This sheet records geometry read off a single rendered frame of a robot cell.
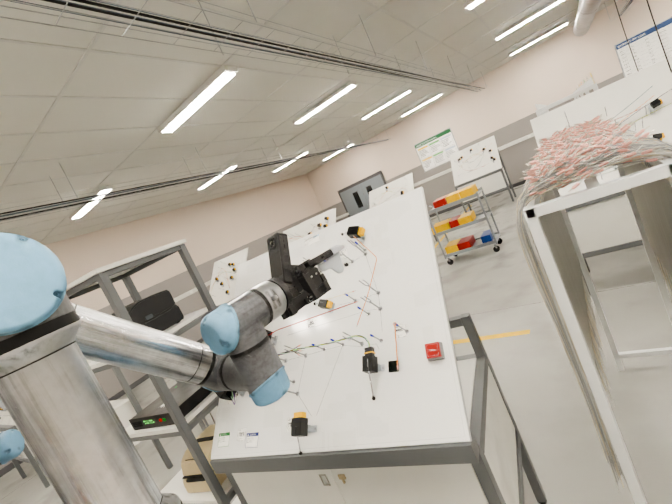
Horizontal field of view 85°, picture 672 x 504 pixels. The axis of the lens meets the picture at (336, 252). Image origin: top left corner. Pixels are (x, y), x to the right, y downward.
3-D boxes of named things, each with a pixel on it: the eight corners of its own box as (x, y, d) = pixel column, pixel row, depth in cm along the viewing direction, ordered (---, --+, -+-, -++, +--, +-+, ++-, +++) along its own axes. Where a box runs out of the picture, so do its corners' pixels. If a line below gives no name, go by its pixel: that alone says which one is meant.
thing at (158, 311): (137, 347, 165) (117, 310, 163) (109, 357, 176) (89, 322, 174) (186, 318, 192) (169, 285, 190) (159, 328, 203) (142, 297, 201)
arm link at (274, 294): (239, 295, 71) (260, 282, 66) (256, 285, 75) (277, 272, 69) (258, 328, 72) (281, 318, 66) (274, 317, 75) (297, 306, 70)
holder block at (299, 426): (306, 456, 138) (289, 455, 131) (307, 420, 144) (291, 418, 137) (316, 455, 136) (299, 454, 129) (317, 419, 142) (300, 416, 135)
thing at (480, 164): (514, 201, 881) (489, 137, 862) (466, 217, 949) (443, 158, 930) (517, 195, 940) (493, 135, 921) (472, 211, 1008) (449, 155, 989)
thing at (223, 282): (259, 340, 673) (219, 260, 654) (223, 347, 744) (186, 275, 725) (284, 321, 730) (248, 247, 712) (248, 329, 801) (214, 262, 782)
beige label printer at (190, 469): (217, 493, 175) (199, 458, 172) (187, 495, 184) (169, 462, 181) (252, 446, 202) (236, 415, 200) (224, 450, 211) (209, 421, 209)
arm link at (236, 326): (211, 362, 64) (189, 319, 63) (257, 330, 72) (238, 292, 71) (235, 360, 59) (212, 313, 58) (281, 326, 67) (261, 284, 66)
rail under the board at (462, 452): (478, 463, 109) (470, 445, 108) (215, 474, 165) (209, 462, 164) (479, 449, 114) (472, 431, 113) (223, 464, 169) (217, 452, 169)
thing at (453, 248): (503, 242, 600) (479, 181, 588) (500, 251, 559) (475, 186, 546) (446, 258, 655) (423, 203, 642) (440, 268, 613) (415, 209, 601)
